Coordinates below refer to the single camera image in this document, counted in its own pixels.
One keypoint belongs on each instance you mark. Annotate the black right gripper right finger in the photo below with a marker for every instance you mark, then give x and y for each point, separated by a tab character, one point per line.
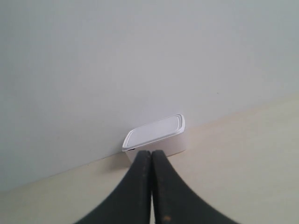
176	203

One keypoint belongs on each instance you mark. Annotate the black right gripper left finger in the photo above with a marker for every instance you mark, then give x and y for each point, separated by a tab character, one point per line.
130	201

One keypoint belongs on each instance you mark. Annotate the white lidded plastic container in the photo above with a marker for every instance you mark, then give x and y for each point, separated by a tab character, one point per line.
167	134

